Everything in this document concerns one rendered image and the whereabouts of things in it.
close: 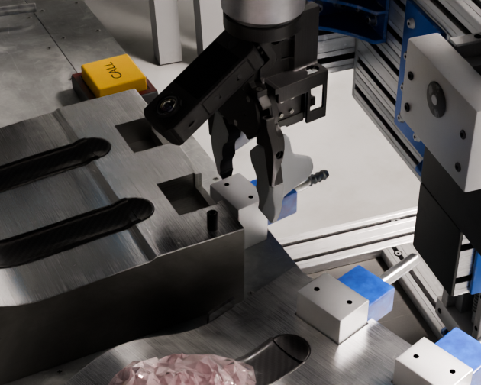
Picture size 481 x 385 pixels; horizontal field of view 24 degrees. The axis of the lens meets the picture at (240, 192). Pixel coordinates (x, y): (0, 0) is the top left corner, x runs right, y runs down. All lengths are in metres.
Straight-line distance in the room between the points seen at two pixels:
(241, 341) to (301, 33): 0.29
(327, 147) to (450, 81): 1.62
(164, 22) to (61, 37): 1.43
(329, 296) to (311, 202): 1.52
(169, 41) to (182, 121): 1.94
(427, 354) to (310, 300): 0.11
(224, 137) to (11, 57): 0.43
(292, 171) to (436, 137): 0.14
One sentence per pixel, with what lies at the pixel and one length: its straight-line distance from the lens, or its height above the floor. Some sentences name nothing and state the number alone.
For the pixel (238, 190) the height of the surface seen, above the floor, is 0.85.
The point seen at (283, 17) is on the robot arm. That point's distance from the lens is 0.97.
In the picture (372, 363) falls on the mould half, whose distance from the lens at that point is 0.93.
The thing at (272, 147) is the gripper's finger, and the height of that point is 0.94.
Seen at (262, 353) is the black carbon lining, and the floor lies 0.85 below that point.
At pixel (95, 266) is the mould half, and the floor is 0.89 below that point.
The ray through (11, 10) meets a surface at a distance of 1.48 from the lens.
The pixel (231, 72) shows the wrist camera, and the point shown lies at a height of 1.01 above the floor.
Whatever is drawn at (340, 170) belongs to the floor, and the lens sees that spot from 2.56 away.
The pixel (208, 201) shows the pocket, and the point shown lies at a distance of 1.05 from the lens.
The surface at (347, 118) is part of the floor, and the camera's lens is 2.74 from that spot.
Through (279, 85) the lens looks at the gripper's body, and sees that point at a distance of 1.01.
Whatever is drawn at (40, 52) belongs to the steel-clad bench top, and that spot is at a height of 0.80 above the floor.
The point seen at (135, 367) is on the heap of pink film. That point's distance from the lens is 0.82.
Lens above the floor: 1.53
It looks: 38 degrees down
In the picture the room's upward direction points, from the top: straight up
